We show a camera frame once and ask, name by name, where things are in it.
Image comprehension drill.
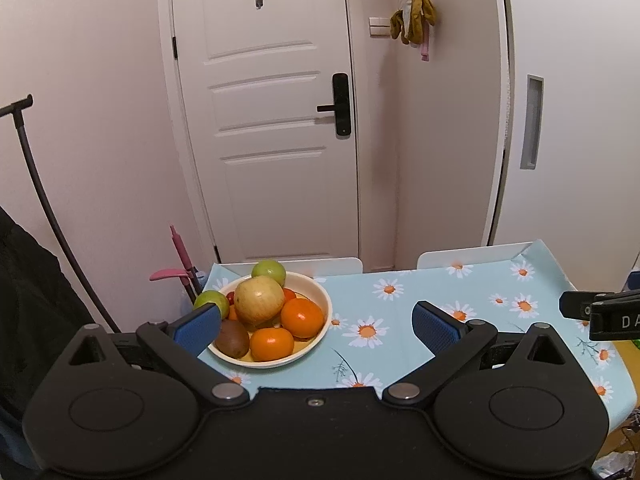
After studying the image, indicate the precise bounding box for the green apple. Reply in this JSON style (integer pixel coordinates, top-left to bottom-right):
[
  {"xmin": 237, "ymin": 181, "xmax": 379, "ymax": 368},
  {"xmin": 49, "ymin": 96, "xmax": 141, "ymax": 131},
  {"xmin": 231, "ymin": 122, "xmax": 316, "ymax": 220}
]
[
  {"xmin": 194, "ymin": 290, "xmax": 230, "ymax": 319},
  {"xmin": 251, "ymin": 259, "xmax": 287, "ymax": 282}
]

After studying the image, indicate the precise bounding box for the daisy print blue tablecloth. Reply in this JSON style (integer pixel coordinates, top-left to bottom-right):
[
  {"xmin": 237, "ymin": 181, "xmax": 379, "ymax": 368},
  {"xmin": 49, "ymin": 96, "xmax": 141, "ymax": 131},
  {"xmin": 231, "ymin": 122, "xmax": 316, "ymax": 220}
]
[{"xmin": 197, "ymin": 240, "xmax": 639, "ymax": 433}]

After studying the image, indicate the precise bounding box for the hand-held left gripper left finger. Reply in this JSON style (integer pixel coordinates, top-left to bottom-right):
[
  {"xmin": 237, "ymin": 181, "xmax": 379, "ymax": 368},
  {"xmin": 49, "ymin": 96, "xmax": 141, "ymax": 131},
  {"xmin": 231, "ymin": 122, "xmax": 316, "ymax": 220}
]
[{"xmin": 67, "ymin": 303, "xmax": 251, "ymax": 407}]

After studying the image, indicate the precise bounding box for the orange tangerine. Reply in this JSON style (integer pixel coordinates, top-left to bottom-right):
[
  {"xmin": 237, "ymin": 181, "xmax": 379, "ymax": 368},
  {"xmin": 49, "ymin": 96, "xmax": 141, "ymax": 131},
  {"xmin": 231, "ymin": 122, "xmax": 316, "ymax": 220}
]
[{"xmin": 250, "ymin": 327, "xmax": 295, "ymax": 362}]

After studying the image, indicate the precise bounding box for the large orange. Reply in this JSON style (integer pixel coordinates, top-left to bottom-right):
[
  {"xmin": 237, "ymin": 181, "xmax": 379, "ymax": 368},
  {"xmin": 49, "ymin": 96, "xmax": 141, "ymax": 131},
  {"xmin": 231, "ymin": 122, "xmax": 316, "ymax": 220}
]
[{"xmin": 280, "ymin": 298, "xmax": 326, "ymax": 339}]

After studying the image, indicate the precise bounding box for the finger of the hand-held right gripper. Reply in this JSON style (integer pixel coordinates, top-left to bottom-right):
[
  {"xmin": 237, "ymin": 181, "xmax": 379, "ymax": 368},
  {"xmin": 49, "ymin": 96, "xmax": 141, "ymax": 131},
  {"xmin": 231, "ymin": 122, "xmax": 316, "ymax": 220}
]
[{"xmin": 559, "ymin": 289, "xmax": 640, "ymax": 342}]

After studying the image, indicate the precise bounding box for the dark cloth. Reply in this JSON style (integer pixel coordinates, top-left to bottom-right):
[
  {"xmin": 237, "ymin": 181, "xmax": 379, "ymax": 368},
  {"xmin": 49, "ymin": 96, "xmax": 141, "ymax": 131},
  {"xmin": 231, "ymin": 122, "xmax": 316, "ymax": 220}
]
[{"xmin": 0, "ymin": 205, "xmax": 119, "ymax": 473}]

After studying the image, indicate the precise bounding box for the white panel door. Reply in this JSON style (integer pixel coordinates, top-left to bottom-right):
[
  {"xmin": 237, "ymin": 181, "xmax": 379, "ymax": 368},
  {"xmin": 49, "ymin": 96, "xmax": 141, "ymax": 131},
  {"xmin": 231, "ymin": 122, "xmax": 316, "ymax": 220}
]
[{"xmin": 169, "ymin": 0, "xmax": 364, "ymax": 264}]

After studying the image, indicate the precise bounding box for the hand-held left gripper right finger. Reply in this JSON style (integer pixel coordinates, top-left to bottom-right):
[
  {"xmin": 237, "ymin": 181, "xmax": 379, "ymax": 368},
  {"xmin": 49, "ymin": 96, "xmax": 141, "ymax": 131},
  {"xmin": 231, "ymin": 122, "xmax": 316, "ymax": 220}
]
[{"xmin": 382, "ymin": 301, "xmax": 568, "ymax": 404}]

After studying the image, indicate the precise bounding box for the brown kiwi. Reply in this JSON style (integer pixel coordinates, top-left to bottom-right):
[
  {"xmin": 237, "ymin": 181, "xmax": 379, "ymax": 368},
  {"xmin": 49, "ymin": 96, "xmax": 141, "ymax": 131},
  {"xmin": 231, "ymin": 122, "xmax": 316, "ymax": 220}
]
[{"xmin": 214, "ymin": 319, "xmax": 250, "ymax": 360}]

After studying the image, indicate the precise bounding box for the black door lock handle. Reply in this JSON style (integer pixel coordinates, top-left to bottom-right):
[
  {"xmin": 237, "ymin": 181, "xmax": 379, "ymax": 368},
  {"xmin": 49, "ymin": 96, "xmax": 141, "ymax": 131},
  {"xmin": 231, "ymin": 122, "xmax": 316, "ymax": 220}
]
[{"xmin": 316, "ymin": 73, "xmax": 351, "ymax": 137}]

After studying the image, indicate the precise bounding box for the cream oval plate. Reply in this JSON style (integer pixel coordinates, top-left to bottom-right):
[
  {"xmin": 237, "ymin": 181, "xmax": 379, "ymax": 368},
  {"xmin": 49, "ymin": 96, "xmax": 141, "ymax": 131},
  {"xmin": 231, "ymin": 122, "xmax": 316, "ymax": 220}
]
[{"xmin": 206, "ymin": 272, "xmax": 334, "ymax": 370}]

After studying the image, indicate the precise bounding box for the yellow apple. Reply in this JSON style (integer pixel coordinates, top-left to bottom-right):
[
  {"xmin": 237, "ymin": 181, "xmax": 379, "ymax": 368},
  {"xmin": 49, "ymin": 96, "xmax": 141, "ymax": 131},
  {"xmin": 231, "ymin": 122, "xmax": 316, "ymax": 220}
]
[{"xmin": 234, "ymin": 276, "xmax": 287, "ymax": 326}]

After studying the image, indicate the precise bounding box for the black metal pole stand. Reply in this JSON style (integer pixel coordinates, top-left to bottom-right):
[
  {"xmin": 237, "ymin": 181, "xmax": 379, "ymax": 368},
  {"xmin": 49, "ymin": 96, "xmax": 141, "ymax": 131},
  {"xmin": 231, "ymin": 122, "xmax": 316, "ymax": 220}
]
[{"xmin": 0, "ymin": 94, "xmax": 122, "ymax": 334}]

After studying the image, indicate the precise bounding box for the yellow-brown hanging cloth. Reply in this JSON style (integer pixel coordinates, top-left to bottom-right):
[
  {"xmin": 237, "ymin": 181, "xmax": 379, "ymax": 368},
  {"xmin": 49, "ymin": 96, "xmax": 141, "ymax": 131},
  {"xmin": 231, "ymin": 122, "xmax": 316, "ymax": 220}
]
[{"xmin": 390, "ymin": 0, "xmax": 437, "ymax": 46}]

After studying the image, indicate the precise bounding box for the pink long-handled tool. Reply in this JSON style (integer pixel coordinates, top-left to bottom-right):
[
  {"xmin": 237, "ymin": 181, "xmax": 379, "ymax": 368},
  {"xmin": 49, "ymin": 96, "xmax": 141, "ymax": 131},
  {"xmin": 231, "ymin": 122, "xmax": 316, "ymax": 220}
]
[{"xmin": 149, "ymin": 224, "xmax": 204, "ymax": 307}]

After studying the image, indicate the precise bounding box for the grey recessed cabinet handle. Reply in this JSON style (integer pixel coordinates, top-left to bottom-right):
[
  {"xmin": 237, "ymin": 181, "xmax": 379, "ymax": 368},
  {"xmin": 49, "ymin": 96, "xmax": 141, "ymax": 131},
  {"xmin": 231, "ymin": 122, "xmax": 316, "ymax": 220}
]
[{"xmin": 519, "ymin": 74, "xmax": 545, "ymax": 170}]

